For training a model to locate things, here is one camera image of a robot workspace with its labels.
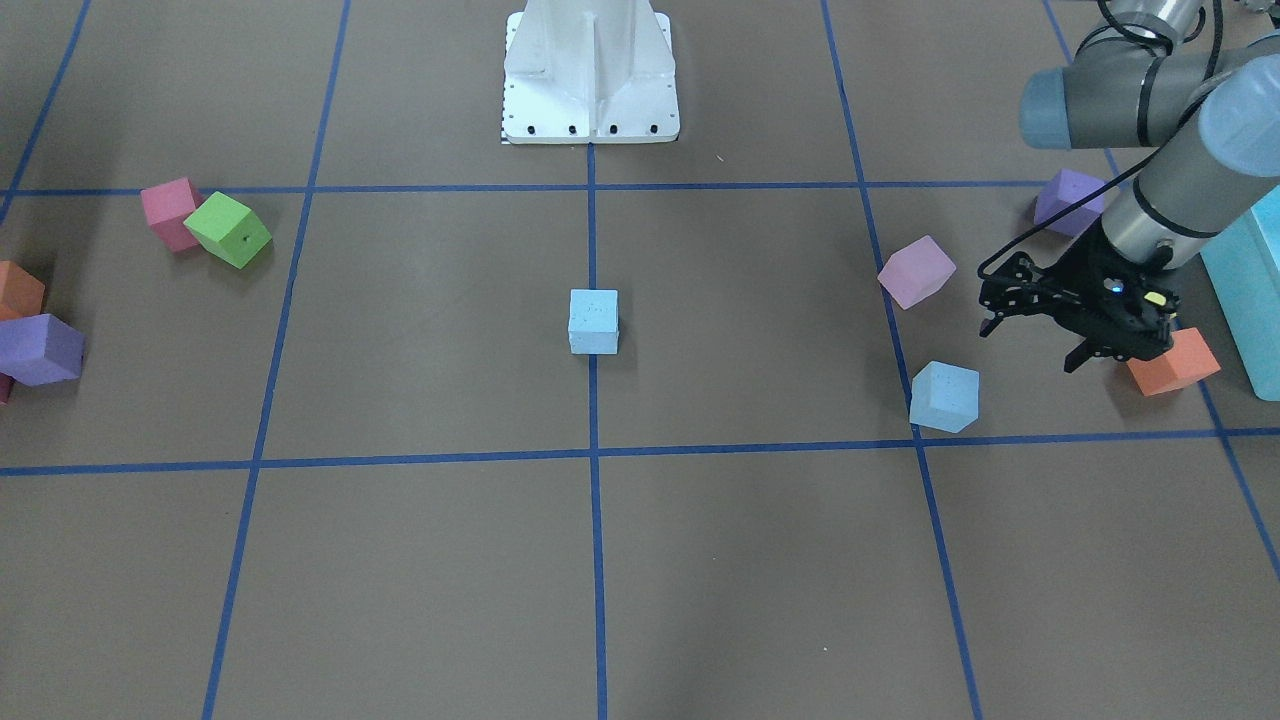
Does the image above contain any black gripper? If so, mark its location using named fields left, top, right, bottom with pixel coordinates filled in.
left=978, top=225, right=1181, bottom=374

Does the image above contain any light blue foam block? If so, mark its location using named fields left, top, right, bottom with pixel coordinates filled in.
left=567, top=288, right=620, bottom=355
left=908, top=360, right=980, bottom=433

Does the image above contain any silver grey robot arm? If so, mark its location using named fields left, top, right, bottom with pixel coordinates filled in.
left=977, top=1, right=1279, bottom=373

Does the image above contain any light pink foam block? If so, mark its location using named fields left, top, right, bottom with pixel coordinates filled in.
left=877, top=234, right=957, bottom=310

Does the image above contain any dark purple foam block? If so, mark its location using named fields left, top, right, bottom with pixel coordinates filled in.
left=1033, top=168, right=1106, bottom=238

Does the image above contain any orange foam block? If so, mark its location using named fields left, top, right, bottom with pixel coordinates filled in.
left=0, top=260, right=46, bottom=322
left=1125, top=328, right=1221, bottom=397

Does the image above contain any blue plastic bin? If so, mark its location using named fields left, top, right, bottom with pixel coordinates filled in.
left=1199, top=190, right=1279, bottom=402

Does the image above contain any green foam block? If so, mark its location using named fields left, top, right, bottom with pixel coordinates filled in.
left=183, top=192, right=273, bottom=269

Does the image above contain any magenta foam block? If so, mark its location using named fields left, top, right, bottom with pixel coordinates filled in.
left=140, top=177, right=204, bottom=252

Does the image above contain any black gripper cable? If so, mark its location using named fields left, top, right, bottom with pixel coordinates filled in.
left=978, top=0, right=1226, bottom=281

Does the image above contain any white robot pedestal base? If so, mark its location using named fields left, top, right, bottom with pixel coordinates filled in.
left=500, top=1, right=681, bottom=145

